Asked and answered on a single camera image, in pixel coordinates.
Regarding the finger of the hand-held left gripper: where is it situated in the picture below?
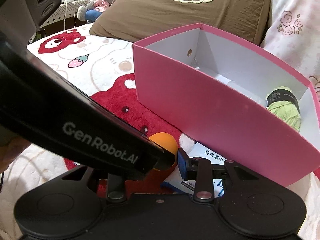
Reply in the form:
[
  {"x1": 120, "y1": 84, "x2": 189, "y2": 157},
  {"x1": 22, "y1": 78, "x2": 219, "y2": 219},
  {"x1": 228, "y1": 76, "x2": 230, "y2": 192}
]
[{"x1": 136, "y1": 141, "x2": 175, "y2": 181}]

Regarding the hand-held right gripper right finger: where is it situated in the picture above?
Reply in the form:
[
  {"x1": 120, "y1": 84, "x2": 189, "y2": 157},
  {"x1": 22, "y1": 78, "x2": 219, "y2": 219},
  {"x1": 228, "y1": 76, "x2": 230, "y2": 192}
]
[{"x1": 177, "y1": 149, "x2": 260, "y2": 203}]

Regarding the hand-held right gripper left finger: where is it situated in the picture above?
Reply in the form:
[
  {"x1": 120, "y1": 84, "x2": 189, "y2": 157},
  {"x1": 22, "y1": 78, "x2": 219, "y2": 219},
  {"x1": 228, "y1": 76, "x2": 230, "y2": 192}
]
[{"x1": 61, "y1": 166, "x2": 127, "y2": 202}]

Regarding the orange makeup sponge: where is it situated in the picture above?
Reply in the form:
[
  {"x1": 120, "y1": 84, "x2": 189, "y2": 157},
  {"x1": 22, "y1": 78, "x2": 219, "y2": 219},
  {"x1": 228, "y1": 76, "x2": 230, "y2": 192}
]
[{"x1": 148, "y1": 132, "x2": 179, "y2": 172}]

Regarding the blue white wet wipes pack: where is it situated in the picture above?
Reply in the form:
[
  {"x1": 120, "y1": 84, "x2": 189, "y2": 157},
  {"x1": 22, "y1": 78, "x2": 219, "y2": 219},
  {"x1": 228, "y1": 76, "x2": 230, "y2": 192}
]
[{"x1": 160, "y1": 142, "x2": 235, "y2": 198}]

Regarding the pink cardboard box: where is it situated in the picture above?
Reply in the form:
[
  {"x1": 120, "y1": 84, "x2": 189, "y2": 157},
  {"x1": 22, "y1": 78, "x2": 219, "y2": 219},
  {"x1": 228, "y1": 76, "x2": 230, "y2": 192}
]
[{"x1": 132, "y1": 23, "x2": 320, "y2": 187}]

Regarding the green yarn ball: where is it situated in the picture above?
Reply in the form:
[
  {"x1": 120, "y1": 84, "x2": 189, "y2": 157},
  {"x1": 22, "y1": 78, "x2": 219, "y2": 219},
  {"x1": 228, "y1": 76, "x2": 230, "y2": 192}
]
[{"x1": 265, "y1": 86, "x2": 302, "y2": 132}]

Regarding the person's left hand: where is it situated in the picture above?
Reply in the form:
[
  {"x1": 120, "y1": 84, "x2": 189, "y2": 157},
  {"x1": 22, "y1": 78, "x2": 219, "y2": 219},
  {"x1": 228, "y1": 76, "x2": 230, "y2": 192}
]
[{"x1": 0, "y1": 138, "x2": 32, "y2": 175}]

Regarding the red bear printed blanket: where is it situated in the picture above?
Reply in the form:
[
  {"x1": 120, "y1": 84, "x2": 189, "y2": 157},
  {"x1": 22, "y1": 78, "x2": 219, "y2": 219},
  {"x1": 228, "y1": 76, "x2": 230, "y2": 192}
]
[{"x1": 0, "y1": 29, "x2": 320, "y2": 240}]

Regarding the patterned nightstand cover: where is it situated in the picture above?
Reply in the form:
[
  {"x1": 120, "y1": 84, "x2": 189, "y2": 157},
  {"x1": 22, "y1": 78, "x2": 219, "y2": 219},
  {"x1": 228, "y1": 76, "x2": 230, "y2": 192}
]
[{"x1": 40, "y1": 0, "x2": 94, "y2": 29}]

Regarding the grey plush toy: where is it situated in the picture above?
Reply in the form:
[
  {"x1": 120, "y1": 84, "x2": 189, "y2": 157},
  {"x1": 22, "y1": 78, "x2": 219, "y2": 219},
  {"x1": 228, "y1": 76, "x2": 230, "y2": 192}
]
[{"x1": 77, "y1": 0, "x2": 117, "y2": 22}]

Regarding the brown pillow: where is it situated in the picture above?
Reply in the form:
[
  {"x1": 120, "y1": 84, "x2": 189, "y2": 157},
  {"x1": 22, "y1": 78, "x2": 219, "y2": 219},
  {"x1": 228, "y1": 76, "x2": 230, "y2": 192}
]
[{"x1": 89, "y1": 0, "x2": 272, "y2": 48}]

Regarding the white cable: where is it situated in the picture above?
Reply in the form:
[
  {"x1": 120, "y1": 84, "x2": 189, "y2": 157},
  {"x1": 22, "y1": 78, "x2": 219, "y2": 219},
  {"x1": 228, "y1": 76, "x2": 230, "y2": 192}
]
[{"x1": 63, "y1": 1, "x2": 70, "y2": 31}]

